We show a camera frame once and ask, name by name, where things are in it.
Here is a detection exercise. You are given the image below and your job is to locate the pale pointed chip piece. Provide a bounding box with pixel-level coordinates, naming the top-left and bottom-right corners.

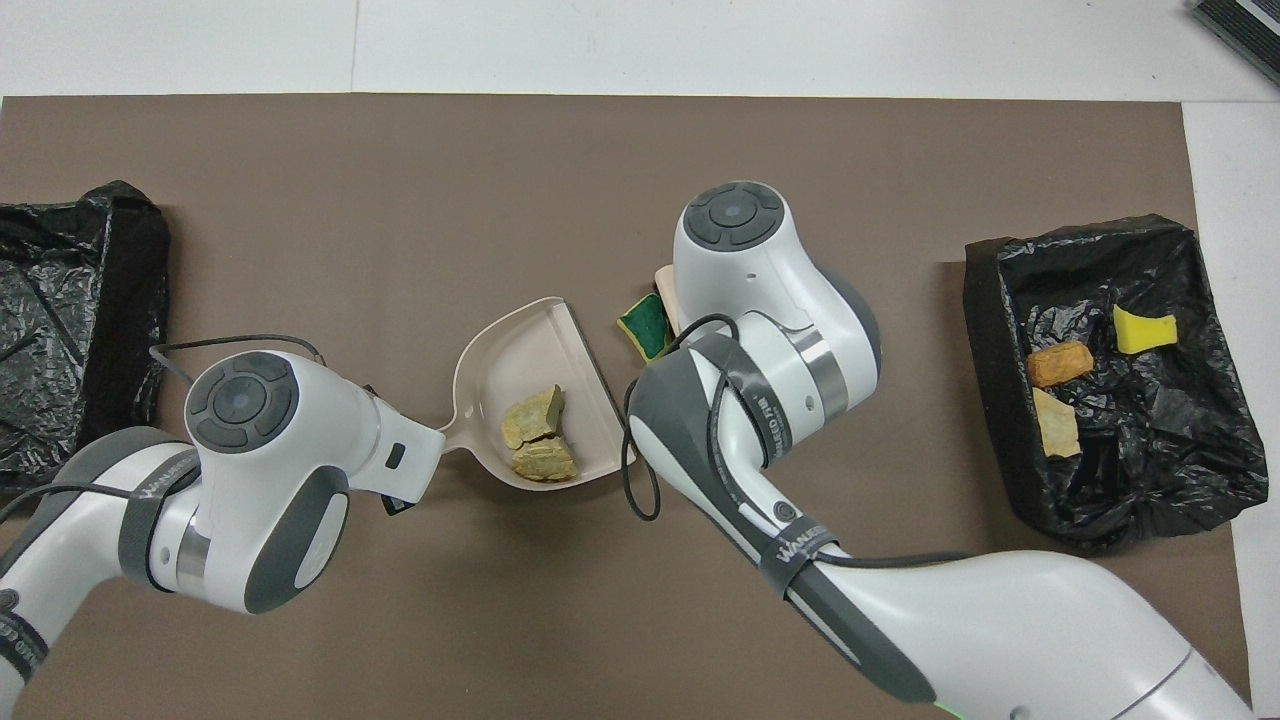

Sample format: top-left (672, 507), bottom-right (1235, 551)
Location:
top-left (512, 437), bottom-right (579, 483)

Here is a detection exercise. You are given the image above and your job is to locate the pale oval chip piece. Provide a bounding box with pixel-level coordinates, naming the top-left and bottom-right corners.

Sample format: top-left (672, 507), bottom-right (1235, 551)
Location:
top-left (501, 385), bottom-right (566, 449)

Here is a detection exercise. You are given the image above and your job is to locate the beige plastic dustpan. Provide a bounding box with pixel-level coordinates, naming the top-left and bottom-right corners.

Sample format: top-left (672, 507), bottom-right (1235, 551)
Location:
top-left (437, 296), bottom-right (637, 493)

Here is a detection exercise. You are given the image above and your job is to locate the green topped yellow sponge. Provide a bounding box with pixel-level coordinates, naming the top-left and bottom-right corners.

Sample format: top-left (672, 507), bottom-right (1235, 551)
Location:
top-left (617, 293), bottom-right (673, 363)

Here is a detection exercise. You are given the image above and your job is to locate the beige hand brush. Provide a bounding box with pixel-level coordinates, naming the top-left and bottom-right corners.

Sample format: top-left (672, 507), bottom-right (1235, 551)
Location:
top-left (654, 265), bottom-right (685, 336)

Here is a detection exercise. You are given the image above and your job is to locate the orange striped croissant piece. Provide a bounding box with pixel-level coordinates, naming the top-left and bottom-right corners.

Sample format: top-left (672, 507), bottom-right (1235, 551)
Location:
top-left (1032, 388), bottom-right (1083, 459)

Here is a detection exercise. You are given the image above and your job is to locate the brown bread shaped sponge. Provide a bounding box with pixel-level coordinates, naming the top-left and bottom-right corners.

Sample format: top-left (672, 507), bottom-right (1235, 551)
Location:
top-left (1027, 341), bottom-right (1095, 389)

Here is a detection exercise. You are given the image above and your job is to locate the yellow sponge piece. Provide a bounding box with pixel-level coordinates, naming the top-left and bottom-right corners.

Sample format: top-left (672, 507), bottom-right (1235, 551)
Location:
top-left (1113, 305), bottom-right (1179, 355)

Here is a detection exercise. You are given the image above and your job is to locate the black bag lined bin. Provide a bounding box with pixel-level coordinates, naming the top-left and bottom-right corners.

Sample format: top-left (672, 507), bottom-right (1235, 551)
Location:
top-left (965, 213), bottom-right (1269, 551)
top-left (0, 181), bottom-right (171, 491)

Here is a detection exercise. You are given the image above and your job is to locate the large brown table mat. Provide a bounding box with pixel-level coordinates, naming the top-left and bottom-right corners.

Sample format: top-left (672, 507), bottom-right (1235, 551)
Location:
top-left (0, 93), bottom-right (1254, 720)

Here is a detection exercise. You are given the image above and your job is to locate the dark ribbed device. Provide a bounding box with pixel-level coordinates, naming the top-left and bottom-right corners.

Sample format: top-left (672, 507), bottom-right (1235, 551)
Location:
top-left (1190, 0), bottom-right (1280, 86)

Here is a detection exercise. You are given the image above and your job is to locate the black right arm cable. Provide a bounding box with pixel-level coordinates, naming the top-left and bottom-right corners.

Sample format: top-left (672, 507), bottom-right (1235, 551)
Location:
top-left (620, 313), bottom-right (976, 573)

